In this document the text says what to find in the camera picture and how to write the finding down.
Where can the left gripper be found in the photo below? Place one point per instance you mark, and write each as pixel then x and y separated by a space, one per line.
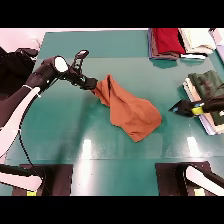
pixel 85 82

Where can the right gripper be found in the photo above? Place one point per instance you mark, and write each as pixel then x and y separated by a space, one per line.
pixel 190 108

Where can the orange garment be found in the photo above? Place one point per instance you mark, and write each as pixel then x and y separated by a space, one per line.
pixel 131 111

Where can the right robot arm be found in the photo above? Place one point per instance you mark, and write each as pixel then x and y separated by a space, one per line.
pixel 213 104

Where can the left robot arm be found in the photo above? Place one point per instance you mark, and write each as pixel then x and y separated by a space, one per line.
pixel 13 113

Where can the pale garment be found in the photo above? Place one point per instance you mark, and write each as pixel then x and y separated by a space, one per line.
pixel 206 123

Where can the dark green garment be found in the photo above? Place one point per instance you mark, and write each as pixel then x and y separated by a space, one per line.
pixel 208 86

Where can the white garment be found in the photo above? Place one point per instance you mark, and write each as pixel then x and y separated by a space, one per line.
pixel 198 40

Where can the red garment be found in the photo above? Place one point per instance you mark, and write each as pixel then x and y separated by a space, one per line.
pixel 168 40

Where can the black garment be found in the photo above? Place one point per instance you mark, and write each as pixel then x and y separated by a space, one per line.
pixel 13 70

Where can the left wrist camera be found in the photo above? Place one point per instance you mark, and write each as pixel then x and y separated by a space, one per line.
pixel 81 54

